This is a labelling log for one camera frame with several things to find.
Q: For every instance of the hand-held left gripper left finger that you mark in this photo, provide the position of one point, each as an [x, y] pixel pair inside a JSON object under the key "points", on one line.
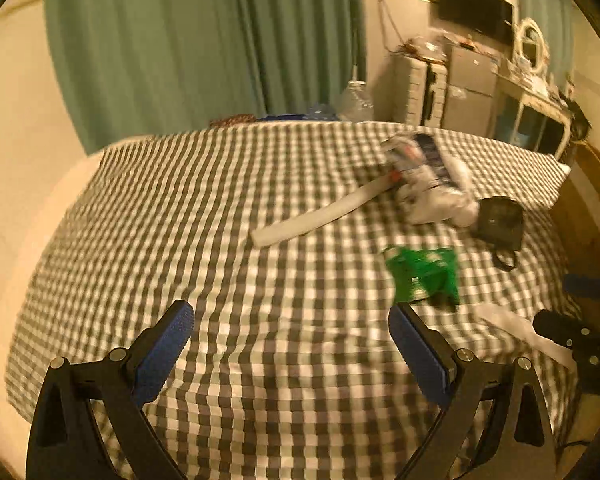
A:
{"points": [[165, 352]]}

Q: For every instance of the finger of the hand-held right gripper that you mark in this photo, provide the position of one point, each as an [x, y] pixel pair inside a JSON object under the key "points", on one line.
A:
{"points": [[555, 327], [587, 285]]}

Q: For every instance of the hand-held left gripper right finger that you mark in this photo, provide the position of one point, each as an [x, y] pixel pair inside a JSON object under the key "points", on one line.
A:
{"points": [[422, 355]]}

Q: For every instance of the white paper strip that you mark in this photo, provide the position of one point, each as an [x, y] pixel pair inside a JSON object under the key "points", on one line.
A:
{"points": [[510, 325]]}

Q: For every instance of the brown cardboard box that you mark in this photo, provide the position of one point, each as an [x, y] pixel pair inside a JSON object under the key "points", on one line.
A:
{"points": [[592, 210]]}

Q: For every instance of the green foil packet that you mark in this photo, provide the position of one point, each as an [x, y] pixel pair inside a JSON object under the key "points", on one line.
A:
{"points": [[422, 270]]}

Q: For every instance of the black pouch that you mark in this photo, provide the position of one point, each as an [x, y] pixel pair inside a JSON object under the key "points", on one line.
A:
{"points": [[500, 222]]}

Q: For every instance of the checkered bedsheet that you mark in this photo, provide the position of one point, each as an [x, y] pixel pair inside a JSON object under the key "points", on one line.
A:
{"points": [[230, 210]]}

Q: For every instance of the long white tube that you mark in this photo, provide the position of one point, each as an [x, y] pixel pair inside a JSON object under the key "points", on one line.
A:
{"points": [[320, 215]]}

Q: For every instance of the white glass-door cabinet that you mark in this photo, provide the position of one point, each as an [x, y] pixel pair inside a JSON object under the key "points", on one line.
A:
{"points": [[530, 120]]}

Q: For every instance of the grey fridge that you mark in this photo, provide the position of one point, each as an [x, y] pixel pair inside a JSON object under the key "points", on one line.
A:
{"points": [[472, 90]]}

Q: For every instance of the white framed mirror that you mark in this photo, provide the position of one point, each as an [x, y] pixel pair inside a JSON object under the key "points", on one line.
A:
{"points": [[517, 47]]}

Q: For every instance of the white drawer unit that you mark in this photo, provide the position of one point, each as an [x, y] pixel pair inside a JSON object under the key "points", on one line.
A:
{"points": [[417, 90]]}

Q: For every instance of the clear water bottle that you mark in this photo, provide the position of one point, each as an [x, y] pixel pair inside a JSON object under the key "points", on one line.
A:
{"points": [[355, 102]]}

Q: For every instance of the blue plastic bag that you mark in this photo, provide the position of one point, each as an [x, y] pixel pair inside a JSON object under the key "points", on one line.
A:
{"points": [[320, 111]]}

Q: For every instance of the narrow green curtain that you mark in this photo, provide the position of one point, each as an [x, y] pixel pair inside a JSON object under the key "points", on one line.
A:
{"points": [[550, 10]]}

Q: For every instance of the black television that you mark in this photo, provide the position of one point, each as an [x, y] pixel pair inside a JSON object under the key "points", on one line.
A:
{"points": [[475, 7]]}

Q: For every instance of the wide green curtain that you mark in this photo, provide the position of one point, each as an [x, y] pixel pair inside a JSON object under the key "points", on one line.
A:
{"points": [[180, 35]]}

